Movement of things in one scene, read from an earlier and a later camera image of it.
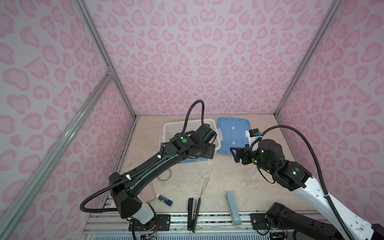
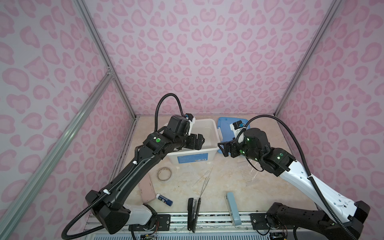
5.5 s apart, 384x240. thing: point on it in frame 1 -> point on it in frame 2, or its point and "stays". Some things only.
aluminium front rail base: (213, 225) stays
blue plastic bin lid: (233, 131) stays
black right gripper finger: (236, 157) -> (225, 151)
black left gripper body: (207, 151) -> (186, 141)
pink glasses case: (148, 193) stays
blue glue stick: (164, 199) stays
